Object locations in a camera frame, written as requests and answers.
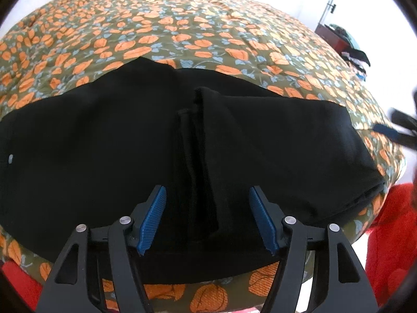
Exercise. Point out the black pants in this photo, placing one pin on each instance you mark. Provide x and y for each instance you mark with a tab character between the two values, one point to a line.
97	143

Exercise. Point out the pile of dark clothes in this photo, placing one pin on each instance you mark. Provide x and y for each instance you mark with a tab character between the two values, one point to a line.
356	57

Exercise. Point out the red fleece garment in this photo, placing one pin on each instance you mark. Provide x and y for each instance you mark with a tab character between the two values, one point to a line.
394	234

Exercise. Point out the orange floral blanket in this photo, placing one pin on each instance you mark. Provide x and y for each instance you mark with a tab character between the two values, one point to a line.
202	29

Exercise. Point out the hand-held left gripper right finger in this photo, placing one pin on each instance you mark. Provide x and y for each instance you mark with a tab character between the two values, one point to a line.
263	221

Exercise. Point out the dark red cabinet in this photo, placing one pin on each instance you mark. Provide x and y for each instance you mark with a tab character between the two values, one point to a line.
330	37

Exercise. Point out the metal stand pole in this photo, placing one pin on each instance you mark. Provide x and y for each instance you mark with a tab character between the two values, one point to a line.
329	3

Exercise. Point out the red cloth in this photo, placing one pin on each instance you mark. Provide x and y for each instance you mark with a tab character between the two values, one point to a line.
18	283

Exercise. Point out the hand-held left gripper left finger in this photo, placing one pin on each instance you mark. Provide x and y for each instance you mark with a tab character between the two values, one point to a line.
151	221

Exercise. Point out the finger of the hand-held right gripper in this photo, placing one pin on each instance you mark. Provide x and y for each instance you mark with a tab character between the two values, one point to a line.
389	129
404	116

